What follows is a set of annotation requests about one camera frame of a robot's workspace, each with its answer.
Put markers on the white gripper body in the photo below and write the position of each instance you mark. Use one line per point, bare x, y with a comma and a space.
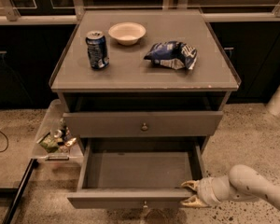
207, 190

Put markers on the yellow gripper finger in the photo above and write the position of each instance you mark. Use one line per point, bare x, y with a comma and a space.
191, 184
194, 202

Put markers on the grey drawer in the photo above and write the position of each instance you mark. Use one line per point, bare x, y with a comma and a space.
143, 124
137, 173

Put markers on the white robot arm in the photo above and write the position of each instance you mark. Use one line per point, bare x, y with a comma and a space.
240, 184

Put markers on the grey top drawer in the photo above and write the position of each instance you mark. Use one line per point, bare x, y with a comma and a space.
143, 124

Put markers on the grey drawer cabinet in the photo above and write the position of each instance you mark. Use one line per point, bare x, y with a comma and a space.
132, 84

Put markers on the blue chip bag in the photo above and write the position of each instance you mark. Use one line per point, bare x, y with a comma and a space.
173, 54

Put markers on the snack items in bin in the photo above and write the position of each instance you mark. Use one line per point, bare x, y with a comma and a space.
58, 140

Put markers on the clear plastic bin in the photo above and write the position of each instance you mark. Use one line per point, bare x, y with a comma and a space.
53, 114

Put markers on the white paper bowl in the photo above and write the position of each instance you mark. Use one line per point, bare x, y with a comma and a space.
127, 33

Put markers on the blue soda can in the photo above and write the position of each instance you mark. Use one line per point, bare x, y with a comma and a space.
97, 49

